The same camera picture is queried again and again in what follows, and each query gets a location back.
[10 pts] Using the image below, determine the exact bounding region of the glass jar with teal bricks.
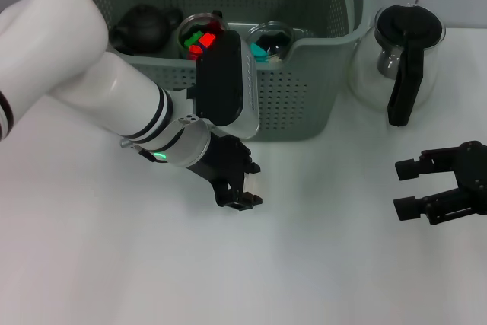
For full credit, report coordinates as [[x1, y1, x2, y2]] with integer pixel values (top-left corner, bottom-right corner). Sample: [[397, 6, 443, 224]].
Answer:
[[246, 21, 296, 64]]

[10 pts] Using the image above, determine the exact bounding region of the glass teacup with black holder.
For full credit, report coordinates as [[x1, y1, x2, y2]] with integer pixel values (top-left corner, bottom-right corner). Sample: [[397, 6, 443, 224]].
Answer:
[[177, 9, 230, 62]]

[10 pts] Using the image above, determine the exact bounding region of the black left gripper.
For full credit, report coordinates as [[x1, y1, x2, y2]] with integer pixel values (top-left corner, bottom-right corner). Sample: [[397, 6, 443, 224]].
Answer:
[[186, 134, 263, 213]]

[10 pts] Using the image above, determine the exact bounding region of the grey-green perforated storage bin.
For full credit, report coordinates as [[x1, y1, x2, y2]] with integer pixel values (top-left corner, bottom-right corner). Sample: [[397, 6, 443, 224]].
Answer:
[[41, 0, 374, 142]]

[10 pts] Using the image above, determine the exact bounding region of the large red toy brick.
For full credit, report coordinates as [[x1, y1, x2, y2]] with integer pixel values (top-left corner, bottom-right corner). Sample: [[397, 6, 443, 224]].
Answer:
[[199, 33, 217, 51]]

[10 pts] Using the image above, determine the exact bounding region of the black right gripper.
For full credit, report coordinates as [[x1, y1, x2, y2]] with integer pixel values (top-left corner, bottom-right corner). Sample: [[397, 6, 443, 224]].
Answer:
[[393, 140, 487, 226]]

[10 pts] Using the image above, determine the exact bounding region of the teal toy brick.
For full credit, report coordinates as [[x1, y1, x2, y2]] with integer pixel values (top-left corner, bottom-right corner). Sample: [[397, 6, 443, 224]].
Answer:
[[249, 43, 268, 63]]

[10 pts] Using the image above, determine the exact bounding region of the glass carafe with black handle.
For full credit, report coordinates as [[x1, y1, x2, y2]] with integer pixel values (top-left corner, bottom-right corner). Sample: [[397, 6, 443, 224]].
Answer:
[[346, 2, 447, 127]]

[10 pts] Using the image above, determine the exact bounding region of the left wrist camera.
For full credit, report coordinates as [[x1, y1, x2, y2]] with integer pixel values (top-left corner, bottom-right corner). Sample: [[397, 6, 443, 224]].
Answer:
[[186, 30, 260, 139]]

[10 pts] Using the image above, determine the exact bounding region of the black clay teapot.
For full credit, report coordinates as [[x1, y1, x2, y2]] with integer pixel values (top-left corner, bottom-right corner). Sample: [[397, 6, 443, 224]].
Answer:
[[109, 4, 184, 56]]

